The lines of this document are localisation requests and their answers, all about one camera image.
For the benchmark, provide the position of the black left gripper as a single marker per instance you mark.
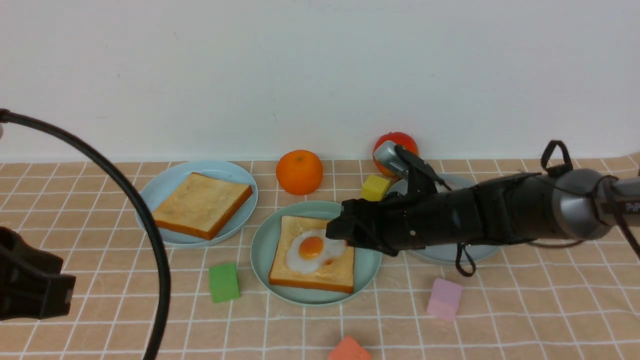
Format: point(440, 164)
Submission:
point(32, 285)

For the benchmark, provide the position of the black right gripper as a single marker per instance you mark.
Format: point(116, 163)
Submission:
point(409, 222)

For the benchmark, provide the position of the toast slice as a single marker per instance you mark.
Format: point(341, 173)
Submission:
point(201, 206)
point(336, 277)

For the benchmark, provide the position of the fried egg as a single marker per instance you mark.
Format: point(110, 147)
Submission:
point(312, 250)

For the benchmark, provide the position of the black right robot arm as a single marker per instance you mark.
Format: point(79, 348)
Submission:
point(561, 203)

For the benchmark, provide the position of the grey plate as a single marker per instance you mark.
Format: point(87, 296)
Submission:
point(445, 254)

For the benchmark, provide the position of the pink cube block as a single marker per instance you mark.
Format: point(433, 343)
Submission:
point(444, 300)

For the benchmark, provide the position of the red apple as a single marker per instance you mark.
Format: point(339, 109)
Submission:
point(399, 138)

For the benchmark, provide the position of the yellow cube block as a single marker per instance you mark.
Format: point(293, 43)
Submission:
point(374, 188)

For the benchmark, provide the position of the pale green plate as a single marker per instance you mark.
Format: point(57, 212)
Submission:
point(262, 251)

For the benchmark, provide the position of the light blue plate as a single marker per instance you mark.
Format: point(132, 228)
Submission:
point(162, 185)

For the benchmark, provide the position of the green cube block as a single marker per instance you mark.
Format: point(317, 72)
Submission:
point(223, 283)

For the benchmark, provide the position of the orange fruit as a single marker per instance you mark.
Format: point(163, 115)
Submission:
point(299, 172)

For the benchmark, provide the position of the orange-red cube block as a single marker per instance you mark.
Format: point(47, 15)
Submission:
point(349, 349)

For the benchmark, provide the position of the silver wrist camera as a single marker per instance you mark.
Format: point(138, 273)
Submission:
point(392, 159)

